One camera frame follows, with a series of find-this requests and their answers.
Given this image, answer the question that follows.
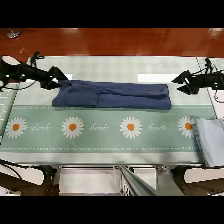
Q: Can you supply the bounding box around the silver frame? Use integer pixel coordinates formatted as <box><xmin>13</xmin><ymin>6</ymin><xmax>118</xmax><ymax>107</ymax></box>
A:
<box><xmin>49</xmin><ymin>163</ymin><xmax>188</xmax><ymax>197</ymax></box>

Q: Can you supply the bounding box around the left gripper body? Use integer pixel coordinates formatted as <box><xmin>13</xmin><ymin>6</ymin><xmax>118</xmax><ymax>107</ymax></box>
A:
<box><xmin>32</xmin><ymin>69</ymin><xmax>52</xmax><ymax>86</ymax></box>

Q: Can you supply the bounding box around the black cable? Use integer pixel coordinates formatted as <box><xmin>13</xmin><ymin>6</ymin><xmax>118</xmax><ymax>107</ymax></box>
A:
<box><xmin>0</xmin><ymin>79</ymin><xmax>38</xmax><ymax>93</ymax></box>

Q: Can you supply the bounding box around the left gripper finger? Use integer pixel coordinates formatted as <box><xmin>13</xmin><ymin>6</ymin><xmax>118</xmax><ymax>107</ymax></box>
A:
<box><xmin>49</xmin><ymin>65</ymin><xmax>70</xmax><ymax>81</ymax></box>
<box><xmin>41</xmin><ymin>79</ymin><xmax>63</xmax><ymax>91</ymax></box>

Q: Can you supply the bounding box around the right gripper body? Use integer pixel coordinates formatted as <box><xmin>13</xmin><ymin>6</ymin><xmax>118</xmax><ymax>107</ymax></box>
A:
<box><xmin>188</xmin><ymin>72</ymin><xmax>208</xmax><ymax>90</ymax></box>

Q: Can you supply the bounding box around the light blue garment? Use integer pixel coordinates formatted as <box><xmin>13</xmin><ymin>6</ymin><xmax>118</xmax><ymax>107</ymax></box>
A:
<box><xmin>194</xmin><ymin>116</ymin><xmax>224</xmax><ymax>168</ymax></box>

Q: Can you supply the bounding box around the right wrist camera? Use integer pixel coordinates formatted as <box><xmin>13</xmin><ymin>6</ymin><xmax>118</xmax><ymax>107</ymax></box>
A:
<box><xmin>203</xmin><ymin>56</ymin><xmax>215</xmax><ymax>73</ymax></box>

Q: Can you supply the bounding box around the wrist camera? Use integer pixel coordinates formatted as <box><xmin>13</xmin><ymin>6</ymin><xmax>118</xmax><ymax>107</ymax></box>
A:
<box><xmin>29</xmin><ymin>51</ymin><xmax>45</xmax><ymax>68</ymax></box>
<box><xmin>203</xmin><ymin>56</ymin><xmax>215</xmax><ymax>73</ymax></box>

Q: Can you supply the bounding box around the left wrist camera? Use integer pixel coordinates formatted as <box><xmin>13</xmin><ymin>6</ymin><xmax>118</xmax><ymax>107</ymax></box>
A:
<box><xmin>29</xmin><ymin>51</ymin><xmax>45</xmax><ymax>68</ymax></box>

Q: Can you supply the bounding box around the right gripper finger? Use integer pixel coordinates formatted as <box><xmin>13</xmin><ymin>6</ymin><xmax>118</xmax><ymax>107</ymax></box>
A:
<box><xmin>171</xmin><ymin>70</ymin><xmax>192</xmax><ymax>85</ymax></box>
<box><xmin>176</xmin><ymin>84</ymin><xmax>198</xmax><ymax>96</ymax></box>

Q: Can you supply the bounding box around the blue shirt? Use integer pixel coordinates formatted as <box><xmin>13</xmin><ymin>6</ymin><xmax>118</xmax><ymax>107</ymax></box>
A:
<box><xmin>51</xmin><ymin>79</ymin><xmax>173</xmax><ymax>111</ymax></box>

